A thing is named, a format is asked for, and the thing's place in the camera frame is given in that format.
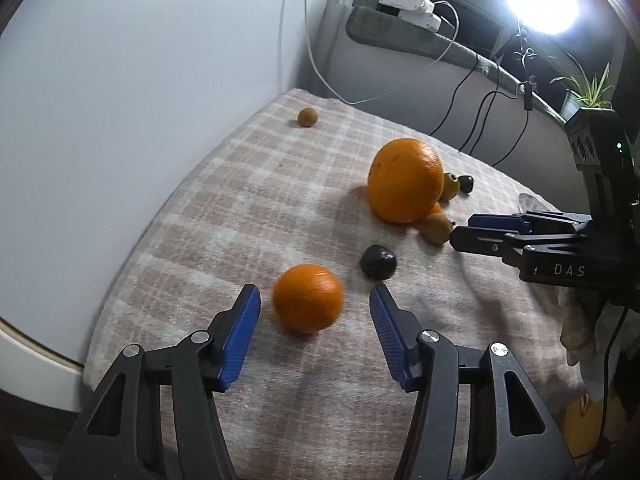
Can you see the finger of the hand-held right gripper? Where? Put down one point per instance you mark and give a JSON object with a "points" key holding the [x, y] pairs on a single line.
{"points": [[492, 220], [480, 242]]}

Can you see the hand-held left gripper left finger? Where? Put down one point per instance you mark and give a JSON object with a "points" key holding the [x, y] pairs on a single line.
{"points": [[240, 340]]}

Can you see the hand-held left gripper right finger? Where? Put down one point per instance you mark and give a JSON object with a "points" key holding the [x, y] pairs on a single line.
{"points": [[387, 340]]}

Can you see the small dark fruit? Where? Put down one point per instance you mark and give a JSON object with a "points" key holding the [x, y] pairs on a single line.
{"points": [[467, 184]]}

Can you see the brown kiwi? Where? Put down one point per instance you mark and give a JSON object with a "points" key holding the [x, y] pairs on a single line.
{"points": [[451, 186], [435, 228]]}

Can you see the tiny orange kumquat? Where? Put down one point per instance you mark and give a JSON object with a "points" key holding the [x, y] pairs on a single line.
{"points": [[435, 208]]}

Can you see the small orange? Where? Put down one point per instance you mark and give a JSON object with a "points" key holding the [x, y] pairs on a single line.
{"points": [[307, 299]]}

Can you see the large orange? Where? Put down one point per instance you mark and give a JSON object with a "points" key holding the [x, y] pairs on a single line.
{"points": [[405, 180]]}

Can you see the dark round fruit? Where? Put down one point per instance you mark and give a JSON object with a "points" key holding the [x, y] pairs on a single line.
{"points": [[378, 261]]}

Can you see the green potted plant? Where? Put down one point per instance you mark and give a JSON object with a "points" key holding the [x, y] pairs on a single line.
{"points": [[592, 91]]}

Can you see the black clamp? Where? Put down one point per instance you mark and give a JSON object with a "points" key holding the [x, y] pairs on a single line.
{"points": [[528, 95]]}

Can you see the beige crumpled cloth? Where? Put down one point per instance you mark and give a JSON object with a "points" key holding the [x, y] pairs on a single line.
{"points": [[580, 320]]}

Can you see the beige checked blanket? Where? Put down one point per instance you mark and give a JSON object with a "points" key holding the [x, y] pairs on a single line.
{"points": [[250, 200]]}

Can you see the yellow object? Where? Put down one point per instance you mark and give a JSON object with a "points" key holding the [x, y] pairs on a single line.
{"points": [[585, 420]]}

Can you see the small brown round fruit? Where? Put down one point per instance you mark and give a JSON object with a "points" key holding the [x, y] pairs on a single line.
{"points": [[307, 117]]}

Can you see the white bed frame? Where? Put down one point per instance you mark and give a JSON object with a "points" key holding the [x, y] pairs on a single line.
{"points": [[30, 355]]}

